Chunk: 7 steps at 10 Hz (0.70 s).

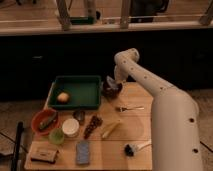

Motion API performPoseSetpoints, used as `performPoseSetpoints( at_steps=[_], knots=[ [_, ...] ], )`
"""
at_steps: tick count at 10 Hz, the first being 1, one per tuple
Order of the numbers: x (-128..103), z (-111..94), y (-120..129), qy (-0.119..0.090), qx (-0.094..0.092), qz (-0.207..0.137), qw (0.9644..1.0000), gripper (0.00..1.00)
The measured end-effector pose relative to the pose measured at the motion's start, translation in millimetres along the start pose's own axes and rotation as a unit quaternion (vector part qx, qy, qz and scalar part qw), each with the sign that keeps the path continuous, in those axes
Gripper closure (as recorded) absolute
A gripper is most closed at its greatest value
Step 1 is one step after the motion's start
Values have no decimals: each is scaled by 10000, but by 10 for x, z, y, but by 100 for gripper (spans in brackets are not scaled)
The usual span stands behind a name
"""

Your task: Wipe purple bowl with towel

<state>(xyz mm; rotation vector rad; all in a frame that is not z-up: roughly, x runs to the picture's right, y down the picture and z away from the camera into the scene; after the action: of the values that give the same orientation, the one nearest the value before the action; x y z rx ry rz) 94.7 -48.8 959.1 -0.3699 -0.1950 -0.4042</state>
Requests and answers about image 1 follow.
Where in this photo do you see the dark purple bowl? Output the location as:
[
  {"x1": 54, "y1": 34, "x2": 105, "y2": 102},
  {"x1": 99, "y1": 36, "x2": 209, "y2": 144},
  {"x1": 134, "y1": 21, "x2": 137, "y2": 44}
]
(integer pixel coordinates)
[{"x1": 102, "y1": 82, "x2": 123, "y2": 99}]

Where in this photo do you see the grey towel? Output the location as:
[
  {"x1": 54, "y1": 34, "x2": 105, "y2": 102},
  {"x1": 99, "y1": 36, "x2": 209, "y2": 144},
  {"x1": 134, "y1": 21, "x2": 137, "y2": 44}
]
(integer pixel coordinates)
[{"x1": 106, "y1": 76, "x2": 118, "y2": 90}]

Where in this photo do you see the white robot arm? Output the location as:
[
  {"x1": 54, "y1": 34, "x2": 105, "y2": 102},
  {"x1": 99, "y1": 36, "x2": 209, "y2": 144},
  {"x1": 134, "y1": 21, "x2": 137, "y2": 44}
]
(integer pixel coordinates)
[{"x1": 114, "y1": 48, "x2": 204, "y2": 171}]

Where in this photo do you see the red bowl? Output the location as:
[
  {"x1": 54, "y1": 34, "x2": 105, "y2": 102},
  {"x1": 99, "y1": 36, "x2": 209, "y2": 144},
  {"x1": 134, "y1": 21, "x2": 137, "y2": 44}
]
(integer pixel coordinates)
[{"x1": 31, "y1": 108, "x2": 59, "y2": 136}]

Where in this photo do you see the green item in red bowl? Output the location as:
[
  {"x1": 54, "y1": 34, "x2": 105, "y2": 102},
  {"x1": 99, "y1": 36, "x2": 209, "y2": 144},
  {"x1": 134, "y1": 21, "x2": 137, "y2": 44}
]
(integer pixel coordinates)
[{"x1": 39, "y1": 113, "x2": 57, "y2": 130}]

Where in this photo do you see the green plastic tray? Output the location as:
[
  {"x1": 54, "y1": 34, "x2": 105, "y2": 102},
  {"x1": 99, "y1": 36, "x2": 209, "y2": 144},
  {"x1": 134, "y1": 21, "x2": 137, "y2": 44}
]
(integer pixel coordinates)
[{"x1": 48, "y1": 75, "x2": 101, "y2": 110}]

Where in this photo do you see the small metal cup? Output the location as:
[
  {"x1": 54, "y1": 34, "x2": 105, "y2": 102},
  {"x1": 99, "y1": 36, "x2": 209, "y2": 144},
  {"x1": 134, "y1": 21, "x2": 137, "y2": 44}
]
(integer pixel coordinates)
[{"x1": 73, "y1": 110, "x2": 85, "y2": 125}]

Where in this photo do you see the yellow banana toy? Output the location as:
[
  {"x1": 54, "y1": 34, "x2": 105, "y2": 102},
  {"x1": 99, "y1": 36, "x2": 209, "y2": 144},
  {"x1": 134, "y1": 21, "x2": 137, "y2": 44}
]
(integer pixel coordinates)
[{"x1": 101, "y1": 121, "x2": 120, "y2": 139}]

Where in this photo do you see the yellow round fruit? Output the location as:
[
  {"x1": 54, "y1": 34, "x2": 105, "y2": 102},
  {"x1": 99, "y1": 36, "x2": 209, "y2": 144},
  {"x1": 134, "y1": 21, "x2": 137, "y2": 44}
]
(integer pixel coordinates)
[{"x1": 57, "y1": 92, "x2": 70, "y2": 103}]

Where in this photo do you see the white round container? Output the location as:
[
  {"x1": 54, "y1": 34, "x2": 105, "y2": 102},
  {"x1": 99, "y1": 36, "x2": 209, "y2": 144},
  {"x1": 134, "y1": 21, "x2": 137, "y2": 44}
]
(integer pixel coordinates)
[{"x1": 62, "y1": 118, "x2": 80, "y2": 137}]

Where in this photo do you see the blue sponge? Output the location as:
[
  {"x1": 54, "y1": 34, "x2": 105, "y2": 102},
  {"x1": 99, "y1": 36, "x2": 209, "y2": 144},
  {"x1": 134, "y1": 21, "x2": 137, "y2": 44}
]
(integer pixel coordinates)
[{"x1": 76, "y1": 140, "x2": 90, "y2": 165}]

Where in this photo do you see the black white dish brush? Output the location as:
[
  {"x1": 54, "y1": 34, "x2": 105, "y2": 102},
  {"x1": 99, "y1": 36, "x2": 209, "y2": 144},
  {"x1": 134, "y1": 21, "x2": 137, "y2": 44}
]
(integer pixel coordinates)
[{"x1": 124, "y1": 140, "x2": 151, "y2": 157}]

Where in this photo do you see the light green cup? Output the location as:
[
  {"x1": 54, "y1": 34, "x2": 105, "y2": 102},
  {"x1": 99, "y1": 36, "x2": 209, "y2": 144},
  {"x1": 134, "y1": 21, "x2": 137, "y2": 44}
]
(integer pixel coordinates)
[{"x1": 49, "y1": 128, "x2": 64, "y2": 145}]

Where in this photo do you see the brown wooden block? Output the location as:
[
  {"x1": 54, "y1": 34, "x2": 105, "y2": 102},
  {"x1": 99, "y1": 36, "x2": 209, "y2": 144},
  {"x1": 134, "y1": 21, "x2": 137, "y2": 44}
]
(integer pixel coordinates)
[{"x1": 30, "y1": 147, "x2": 58, "y2": 164}]

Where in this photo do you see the black pole left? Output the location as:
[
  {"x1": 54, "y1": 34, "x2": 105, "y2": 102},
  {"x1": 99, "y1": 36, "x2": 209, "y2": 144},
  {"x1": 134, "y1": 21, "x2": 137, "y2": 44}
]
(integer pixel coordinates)
[{"x1": 11, "y1": 122, "x2": 24, "y2": 171}]

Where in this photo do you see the wooden shelf ledge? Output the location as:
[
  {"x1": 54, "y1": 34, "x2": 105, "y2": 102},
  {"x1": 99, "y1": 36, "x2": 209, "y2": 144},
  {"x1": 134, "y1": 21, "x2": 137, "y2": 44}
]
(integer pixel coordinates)
[{"x1": 0, "y1": 21, "x2": 213, "y2": 36}]

